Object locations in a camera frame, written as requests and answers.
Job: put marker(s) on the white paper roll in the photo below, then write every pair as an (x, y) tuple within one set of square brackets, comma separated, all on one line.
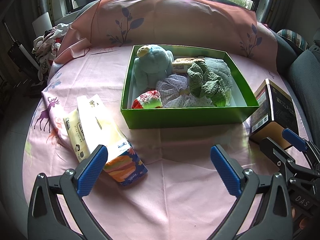
[(42, 24)]

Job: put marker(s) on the black gold tea tin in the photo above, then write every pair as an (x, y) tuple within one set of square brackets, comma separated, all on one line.
[(276, 112)]

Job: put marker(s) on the orange blue tissue box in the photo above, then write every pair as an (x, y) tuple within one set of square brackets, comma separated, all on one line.
[(126, 168)]

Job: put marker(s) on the lilac mesh bath puff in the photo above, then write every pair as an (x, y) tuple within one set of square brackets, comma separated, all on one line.
[(174, 92)]

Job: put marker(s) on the pink leaf print pillow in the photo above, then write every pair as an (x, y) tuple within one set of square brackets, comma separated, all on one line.
[(197, 23)]

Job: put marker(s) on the cream tree print pack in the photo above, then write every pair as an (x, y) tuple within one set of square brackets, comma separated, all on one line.
[(181, 65)]

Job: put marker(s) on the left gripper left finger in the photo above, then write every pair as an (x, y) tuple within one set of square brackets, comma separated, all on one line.
[(46, 219)]

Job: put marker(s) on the black white stick tool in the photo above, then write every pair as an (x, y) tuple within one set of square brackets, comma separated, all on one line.
[(20, 56)]

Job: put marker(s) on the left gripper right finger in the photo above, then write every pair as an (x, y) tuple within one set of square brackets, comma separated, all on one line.
[(273, 219)]

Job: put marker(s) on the grey armchair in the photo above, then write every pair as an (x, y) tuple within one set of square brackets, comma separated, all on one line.
[(300, 72)]

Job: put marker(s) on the grey knit cloth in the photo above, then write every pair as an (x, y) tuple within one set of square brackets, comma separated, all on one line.
[(220, 68)]

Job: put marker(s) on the pile of white clothes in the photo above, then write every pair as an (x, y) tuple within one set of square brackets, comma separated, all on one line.
[(46, 47)]

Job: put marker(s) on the dark green knit cloth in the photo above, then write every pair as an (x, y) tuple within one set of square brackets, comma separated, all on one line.
[(204, 83)]

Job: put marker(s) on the red white knit sock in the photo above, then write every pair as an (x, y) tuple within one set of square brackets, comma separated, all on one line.
[(148, 100)]

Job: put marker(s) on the cream soft tissue pack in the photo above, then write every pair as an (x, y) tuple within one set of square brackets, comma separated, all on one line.
[(90, 125)]

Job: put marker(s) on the blue plush sheep toy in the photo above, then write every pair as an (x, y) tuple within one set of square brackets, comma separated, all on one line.
[(153, 63)]

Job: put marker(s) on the pink bed sheet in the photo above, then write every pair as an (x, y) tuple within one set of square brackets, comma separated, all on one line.
[(181, 197)]

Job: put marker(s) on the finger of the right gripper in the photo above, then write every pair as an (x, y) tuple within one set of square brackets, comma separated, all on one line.
[(279, 157), (308, 148)]

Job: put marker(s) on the green open box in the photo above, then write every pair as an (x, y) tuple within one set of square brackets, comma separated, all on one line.
[(243, 103)]

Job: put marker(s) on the right hand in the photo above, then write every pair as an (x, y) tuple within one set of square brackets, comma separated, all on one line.
[(300, 219)]

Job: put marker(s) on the striped cushion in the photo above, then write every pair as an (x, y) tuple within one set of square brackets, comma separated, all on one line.
[(293, 38)]

